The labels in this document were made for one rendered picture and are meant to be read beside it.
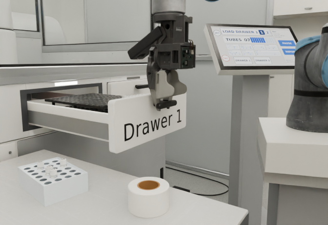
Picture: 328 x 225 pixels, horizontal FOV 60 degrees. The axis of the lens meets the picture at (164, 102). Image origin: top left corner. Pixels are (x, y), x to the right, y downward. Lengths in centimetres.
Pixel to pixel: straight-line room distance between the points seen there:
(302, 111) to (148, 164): 73
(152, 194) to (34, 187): 22
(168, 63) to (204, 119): 191
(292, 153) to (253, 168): 105
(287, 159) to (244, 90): 94
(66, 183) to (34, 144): 34
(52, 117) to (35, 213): 29
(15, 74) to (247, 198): 139
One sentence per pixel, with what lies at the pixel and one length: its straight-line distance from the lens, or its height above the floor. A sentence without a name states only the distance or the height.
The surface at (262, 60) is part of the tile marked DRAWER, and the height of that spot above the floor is 100.
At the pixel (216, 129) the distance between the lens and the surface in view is 248.
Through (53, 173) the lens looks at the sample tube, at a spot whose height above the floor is 80.
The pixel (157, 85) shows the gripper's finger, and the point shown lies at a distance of 64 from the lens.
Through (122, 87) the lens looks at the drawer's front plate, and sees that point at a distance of 106.
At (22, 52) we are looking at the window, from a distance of 86.
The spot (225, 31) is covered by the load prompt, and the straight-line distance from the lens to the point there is 158.
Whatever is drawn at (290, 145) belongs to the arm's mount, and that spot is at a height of 83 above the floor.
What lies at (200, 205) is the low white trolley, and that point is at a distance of 53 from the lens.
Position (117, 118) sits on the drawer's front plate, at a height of 89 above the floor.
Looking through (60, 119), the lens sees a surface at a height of 86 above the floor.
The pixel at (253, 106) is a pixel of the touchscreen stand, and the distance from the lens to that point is 162.
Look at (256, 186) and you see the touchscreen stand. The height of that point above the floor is 29.
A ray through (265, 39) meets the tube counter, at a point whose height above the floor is 112.
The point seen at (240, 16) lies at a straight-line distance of 237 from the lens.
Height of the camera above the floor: 101
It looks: 9 degrees down
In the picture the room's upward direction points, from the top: straight up
